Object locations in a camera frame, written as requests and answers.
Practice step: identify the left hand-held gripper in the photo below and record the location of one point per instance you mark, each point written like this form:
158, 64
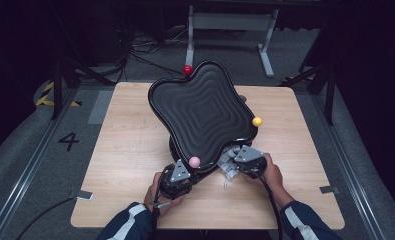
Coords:
176, 181

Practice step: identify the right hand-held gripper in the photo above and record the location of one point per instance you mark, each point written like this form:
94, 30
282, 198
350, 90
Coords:
251, 163

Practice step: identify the white patterned knitted cloth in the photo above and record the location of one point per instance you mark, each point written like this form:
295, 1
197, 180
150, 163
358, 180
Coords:
226, 163

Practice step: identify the black wavy tiered tray stand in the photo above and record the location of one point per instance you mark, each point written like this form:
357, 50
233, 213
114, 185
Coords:
201, 110

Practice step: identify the person's right hand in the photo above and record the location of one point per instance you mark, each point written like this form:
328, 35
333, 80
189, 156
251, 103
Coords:
273, 178

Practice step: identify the person's left hand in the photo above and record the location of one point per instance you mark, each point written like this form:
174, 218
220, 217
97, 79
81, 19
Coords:
153, 200

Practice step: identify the grey tape piece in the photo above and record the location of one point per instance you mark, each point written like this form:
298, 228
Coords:
84, 195
329, 189

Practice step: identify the black tripod stand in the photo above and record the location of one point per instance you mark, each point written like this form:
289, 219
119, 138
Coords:
330, 96
56, 90

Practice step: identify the grey floor tape patch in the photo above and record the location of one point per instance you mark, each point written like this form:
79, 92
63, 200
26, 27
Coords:
100, 108

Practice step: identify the grey metal stand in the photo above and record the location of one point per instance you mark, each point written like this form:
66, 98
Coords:
233, 21

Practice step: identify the yellow black hazard tape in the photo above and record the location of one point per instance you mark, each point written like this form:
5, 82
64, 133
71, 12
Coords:
44, 98

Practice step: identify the metal floor rail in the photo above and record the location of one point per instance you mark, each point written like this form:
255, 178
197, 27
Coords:
348, 160
28, 166

